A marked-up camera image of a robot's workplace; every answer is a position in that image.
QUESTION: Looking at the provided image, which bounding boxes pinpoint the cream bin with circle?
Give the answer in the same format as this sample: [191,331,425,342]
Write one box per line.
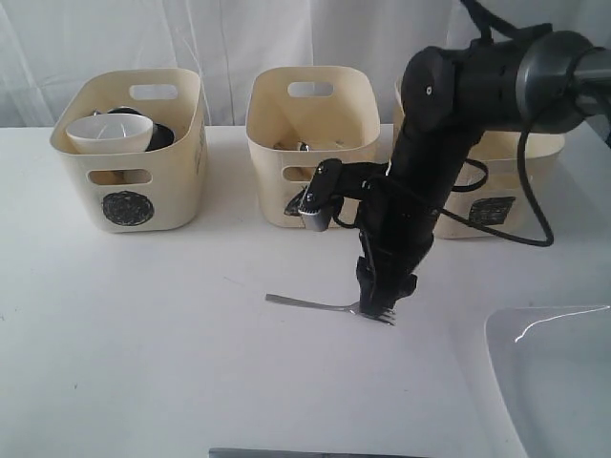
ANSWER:
[50,68,207,233]

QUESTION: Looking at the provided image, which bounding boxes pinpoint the white backdrop curtain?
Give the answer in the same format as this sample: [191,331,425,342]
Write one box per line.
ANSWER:
[0,0,611,147]

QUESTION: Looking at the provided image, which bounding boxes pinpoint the white square plate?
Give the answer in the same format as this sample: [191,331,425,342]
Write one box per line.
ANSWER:
[485,305,610,457]

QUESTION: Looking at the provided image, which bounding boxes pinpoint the white ceramic bowl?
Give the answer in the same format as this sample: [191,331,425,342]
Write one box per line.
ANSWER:
[65,114,154,155]

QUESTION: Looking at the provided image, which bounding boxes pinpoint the small steel bowl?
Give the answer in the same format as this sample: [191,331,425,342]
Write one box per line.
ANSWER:
[145,122,176,152]

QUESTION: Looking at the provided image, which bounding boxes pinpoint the steel mug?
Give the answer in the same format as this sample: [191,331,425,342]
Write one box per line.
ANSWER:
[91,106,144,118]

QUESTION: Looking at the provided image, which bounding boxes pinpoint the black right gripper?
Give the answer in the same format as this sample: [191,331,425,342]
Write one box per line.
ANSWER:
[335,162,432,321]

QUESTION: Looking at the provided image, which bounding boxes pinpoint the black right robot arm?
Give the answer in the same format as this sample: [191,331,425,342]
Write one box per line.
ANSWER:
[335,31,610,319]

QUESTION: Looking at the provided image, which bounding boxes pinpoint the steel fork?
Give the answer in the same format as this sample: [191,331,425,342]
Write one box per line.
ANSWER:
[264,293,395,325]

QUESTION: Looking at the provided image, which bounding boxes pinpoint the cream bin with triangle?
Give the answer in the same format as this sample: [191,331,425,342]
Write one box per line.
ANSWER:
[245,66,381,228]

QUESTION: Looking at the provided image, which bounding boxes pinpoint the cream bin with square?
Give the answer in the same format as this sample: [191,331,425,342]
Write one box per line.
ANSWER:
[391,75,567,240]

